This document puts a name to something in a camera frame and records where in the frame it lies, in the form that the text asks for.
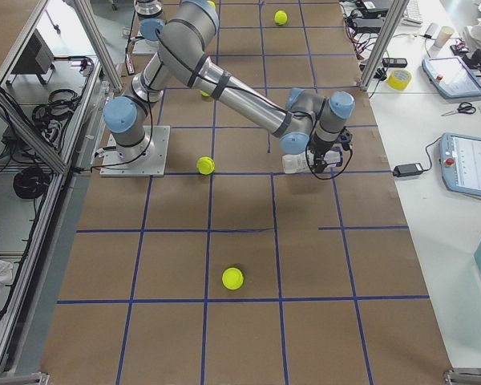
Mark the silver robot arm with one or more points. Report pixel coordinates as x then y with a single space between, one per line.
309 124
149 9

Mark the yellow tennis ball middle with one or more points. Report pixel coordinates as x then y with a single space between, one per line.
232 278

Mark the yellow tape roll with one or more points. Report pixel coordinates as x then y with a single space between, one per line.
399 79

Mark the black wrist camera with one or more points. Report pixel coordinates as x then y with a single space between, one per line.
345 138

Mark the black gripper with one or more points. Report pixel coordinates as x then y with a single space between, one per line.
320 152

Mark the yellow tennis ball far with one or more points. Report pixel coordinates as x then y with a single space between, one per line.
205 165

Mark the blue teach pendant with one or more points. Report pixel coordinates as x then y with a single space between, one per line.
460 163
452 77

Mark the metal base plate arm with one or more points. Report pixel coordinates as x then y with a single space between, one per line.
145 159

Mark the black power adapter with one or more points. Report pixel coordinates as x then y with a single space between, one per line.
405 170

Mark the white blue tennis ball can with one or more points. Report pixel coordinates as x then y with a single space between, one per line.
307 161

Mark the black scissors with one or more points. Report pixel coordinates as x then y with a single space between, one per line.
465 108

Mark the blue teach pendant far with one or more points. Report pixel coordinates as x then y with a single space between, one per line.
452 77

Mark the paper cup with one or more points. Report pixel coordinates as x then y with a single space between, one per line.
445 33

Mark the blue teach pendant near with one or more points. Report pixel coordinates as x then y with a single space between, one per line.
460 163

